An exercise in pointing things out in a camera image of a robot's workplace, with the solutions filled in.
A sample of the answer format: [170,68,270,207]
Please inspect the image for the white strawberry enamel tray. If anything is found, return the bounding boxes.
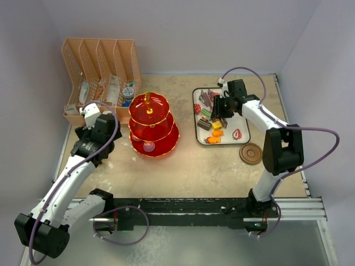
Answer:
[192,88,251,146]

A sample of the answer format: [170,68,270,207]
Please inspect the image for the pink peach pastry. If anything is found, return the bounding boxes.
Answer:
[131,135,140,142]

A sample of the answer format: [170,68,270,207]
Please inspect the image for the red three-tier cake stand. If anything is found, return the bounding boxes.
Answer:
[128,91,180,157]

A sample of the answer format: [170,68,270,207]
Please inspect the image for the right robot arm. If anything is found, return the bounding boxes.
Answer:
[211,78,304,217]

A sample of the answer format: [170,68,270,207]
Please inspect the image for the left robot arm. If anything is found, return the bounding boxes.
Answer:
[14,114,122,258]

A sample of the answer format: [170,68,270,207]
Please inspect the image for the green striped cake slice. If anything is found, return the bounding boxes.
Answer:
[200,108,211,121]

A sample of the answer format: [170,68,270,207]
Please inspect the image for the yellow cake slice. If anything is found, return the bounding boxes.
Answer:
[211,121,222,130]

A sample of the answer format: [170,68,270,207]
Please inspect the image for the purple striped cake slice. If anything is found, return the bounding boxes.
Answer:
[199,94,211,107]

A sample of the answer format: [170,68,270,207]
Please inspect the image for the chocolate cake slice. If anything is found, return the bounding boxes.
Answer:
[196,119,211,131]

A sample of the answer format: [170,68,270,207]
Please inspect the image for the upper orange fish pastry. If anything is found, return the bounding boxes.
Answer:
[212,130,224,137]

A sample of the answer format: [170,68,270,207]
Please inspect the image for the orange fish pastry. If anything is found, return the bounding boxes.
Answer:
[206,136,221,144]
[212,130,224,137]

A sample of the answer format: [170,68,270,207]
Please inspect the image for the lower orange fish pastry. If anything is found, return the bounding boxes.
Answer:
[206,136,221,144]

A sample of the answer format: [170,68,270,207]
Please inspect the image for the small carton box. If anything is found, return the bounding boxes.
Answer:
[64,104,80,116]

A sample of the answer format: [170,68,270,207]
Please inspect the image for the white blue tube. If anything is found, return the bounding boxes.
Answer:
[79,80,89,105]

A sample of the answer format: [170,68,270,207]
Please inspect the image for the left brown round coaster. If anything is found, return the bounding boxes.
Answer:
[239,142,262,165]

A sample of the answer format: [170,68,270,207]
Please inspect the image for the peach desk file organizer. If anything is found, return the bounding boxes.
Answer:
[62,38,141,126]

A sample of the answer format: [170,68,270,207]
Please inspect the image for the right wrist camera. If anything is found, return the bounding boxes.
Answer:
[217,78,228,90]

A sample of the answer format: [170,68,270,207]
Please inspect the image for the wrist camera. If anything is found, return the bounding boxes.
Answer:
[217,78,228,90]
[79,103,101,129]

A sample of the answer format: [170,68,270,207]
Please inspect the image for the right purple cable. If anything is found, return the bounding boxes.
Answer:
[221,66,341,200]

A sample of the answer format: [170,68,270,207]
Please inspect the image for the purple cable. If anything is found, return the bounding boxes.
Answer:
[28,101,119,265]
[221,66,341,200]

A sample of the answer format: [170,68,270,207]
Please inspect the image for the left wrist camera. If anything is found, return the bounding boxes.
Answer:
[79,103,101,129]

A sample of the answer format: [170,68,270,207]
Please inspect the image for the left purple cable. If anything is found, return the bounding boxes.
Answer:
[28,101,119,265]

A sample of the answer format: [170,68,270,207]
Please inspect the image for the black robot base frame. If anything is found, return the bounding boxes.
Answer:
[90,188,281,232]

